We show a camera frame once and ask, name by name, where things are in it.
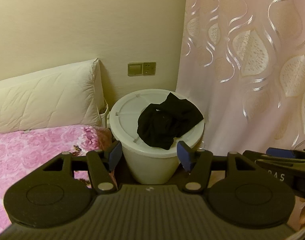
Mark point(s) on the wall light switch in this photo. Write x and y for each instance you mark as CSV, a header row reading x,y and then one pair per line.
x,y
135,69

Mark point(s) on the pink leaf-patterned curtain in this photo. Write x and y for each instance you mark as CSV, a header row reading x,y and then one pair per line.
x,y
242,80

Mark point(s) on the cream quilted pillow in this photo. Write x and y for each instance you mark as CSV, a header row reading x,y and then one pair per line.
x,y
42,97

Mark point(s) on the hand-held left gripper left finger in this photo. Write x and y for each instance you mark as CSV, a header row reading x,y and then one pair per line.
x,y
115,155

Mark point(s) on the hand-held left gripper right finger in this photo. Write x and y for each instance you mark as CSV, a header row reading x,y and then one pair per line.
x,y
184,157

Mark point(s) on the white lidded bucket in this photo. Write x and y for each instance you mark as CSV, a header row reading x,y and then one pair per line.
x,y
127,120

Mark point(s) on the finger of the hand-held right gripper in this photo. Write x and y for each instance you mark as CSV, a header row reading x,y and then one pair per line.
x,y
267,160
280,152

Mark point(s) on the pink floral blanket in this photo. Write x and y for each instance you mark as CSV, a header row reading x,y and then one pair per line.
x,y
30,150

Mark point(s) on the wall power socket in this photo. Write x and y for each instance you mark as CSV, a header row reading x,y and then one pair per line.
x,y
149,68

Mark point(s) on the black garment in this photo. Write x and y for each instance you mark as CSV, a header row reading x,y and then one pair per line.
x,y
165,122

